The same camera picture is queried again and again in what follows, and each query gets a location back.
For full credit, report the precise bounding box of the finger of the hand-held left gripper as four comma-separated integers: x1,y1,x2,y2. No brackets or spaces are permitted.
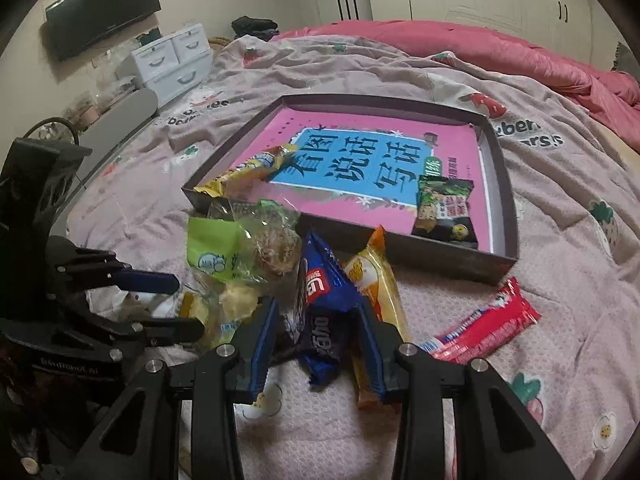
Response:
47,235,180,296
75,310,207,350

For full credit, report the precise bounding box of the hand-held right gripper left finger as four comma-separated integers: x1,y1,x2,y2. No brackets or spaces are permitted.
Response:
65,296,281,480

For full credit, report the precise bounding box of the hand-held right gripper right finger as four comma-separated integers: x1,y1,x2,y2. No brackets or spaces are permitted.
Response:
350,302,576,480

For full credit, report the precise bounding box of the small gold snack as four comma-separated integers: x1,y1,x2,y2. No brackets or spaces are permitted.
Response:
177,290,211,326

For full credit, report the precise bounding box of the orange cracker packet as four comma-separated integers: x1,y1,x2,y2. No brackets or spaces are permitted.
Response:
344,225,412,411

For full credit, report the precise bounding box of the blue cookie packet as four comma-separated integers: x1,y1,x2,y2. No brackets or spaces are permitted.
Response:
292,230,373,386

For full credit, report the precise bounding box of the green cheese snack packet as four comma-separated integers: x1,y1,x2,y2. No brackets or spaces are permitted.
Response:
186,217,261,331

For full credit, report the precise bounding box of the clear cake green label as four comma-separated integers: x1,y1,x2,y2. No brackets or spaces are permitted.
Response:
207,197,303,278

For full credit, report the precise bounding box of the dark cardboard box tray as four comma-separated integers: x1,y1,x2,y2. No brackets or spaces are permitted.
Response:
181,93,519,287

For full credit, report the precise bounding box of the grey padded bed footboard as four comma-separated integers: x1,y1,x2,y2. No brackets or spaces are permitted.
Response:
47,86,161,241

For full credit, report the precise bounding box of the red snack packet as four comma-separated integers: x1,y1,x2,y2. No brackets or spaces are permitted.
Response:
417,276,542,365

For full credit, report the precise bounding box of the long yellow snack packet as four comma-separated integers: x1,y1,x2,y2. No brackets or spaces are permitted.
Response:
194,144,300,198

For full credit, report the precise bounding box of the green and black snack packet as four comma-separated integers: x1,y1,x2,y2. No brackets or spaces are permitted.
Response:
411,175,478,251

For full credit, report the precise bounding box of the white drawer unit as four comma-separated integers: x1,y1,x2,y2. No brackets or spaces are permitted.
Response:
131,24,215,103

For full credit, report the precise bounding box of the strawberry printed blanket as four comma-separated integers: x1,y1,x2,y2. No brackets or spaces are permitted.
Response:
65,35,640,480

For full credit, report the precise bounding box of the pink book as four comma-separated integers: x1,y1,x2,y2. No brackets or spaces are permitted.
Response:
227,105,496,253

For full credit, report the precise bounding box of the dark clothes pile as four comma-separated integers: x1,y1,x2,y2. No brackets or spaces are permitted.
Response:
231,16,278,41

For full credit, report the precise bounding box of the pink quilt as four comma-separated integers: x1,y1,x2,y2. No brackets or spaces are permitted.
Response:
267,20,640,156

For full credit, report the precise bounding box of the green pillow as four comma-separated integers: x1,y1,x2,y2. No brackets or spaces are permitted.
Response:
611,42,633,73

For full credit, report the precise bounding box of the black cable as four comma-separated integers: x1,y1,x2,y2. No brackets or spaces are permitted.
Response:
22,117,81,151

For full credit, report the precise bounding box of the black wall television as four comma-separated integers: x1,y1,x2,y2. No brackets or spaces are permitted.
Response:
42,0,162,63

